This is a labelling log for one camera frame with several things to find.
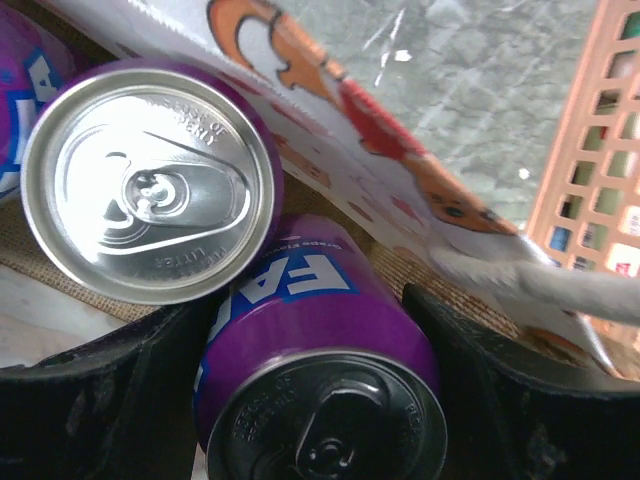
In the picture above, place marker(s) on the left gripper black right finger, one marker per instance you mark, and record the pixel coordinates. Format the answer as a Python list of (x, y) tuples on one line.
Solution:
[(513, 413)]

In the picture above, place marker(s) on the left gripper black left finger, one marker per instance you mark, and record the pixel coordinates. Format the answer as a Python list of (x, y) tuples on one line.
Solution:
[(118, 407)]

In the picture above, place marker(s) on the brown canvas tote bag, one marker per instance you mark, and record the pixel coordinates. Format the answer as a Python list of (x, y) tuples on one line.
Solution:
[(336, 139)]

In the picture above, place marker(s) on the purple soda can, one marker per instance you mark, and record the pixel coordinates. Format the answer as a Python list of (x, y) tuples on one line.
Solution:
[(151, 181), (313, 370), (35, 65)]

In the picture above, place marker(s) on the peach plastic file organizer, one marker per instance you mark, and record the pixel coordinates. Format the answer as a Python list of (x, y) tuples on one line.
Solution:
[(586, 212)]

